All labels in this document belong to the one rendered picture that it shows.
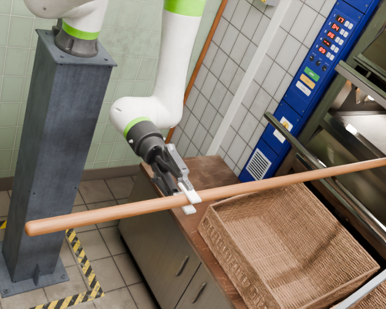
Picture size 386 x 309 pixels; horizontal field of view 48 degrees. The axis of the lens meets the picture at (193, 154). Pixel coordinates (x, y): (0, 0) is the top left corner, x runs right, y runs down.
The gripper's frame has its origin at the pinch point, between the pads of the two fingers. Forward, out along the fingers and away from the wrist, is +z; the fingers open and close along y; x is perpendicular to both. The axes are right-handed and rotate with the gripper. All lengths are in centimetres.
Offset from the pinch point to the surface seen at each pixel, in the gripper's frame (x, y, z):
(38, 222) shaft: 37.6, -1.4, 0.6
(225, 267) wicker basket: -51, 59, -8
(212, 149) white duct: -100, 64, -83
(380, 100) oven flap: -86, -21, -11
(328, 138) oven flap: -104, 12, -28
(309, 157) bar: -64, 3, -11
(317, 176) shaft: -51, -1, 2
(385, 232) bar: -63, 3, 25
